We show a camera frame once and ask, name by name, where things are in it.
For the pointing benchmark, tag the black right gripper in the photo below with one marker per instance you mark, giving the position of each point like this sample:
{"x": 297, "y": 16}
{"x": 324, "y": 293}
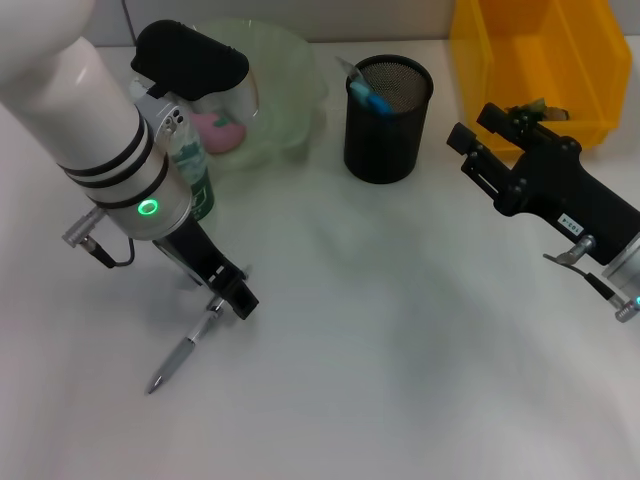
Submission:
{"x": 560, "y": 190}

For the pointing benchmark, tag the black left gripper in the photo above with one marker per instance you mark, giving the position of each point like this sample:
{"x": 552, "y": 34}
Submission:
{"x": 200, "y": 255}

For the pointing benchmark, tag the green plastic wrapper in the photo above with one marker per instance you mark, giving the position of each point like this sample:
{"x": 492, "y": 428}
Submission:
{"x": 550, "y": 114}

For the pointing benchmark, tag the silver ballpoint pen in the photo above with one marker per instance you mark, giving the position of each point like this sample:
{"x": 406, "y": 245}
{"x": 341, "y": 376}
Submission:
{"x": 175, "y": 360}

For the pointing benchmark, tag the blue scissors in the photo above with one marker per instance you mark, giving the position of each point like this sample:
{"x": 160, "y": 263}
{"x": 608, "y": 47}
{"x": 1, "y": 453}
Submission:
{"x": 377, "y": 102}

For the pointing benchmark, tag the clear bottle green label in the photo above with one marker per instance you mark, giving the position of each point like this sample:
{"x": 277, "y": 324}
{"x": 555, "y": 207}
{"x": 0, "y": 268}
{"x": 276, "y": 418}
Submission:
{"x": 197, "y": 170}

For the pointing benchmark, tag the pink peach toy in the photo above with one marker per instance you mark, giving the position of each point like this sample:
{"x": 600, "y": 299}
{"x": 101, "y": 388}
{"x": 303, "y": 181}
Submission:
{"x": 222, "y": 137}

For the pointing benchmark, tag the black mesh pen holder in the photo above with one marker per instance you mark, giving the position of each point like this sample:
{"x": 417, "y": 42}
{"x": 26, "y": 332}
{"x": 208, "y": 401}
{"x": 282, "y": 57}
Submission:
{"x": 382, "y": 145}

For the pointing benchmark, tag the green glass fruit bowl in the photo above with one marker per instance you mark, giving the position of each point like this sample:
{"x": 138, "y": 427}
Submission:
{"x": 285, "y": 100}

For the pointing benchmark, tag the yellow plastic bin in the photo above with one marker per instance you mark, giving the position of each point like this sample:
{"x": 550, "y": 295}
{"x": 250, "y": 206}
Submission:
{"x": 540, "y": 60}

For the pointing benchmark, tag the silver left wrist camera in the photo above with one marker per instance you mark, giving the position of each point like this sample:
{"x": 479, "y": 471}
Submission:
{"x": 190, "y": 60}

